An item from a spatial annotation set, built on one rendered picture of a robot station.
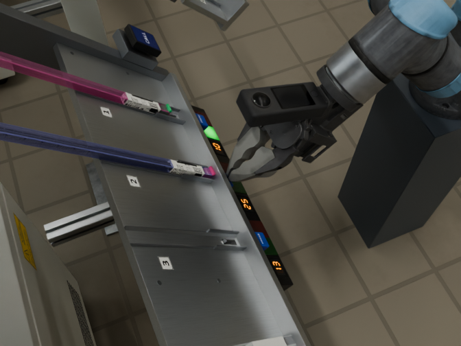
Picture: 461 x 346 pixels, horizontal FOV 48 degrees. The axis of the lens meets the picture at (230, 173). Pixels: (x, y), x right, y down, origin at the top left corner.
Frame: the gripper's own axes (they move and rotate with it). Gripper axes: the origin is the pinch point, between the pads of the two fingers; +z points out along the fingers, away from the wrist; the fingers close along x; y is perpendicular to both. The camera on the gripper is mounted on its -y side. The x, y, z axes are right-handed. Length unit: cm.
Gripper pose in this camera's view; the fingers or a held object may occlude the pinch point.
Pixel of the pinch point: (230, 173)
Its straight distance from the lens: 76.3
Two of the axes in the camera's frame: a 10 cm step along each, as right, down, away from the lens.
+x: -4.0, -7.9, 4.6
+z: -6.7, 6.0, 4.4
